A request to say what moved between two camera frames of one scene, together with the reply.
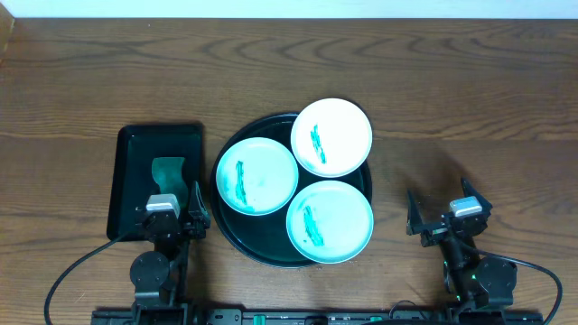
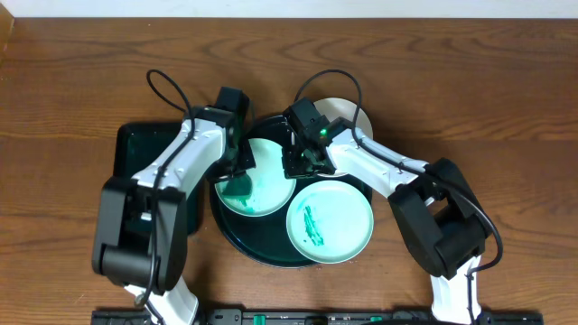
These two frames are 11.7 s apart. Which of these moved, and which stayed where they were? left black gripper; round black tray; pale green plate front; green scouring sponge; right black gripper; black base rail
Moved: left black gripper; green scouring sponge; right black gripper
Stayed: black base rail; round black tray; pale green plate front
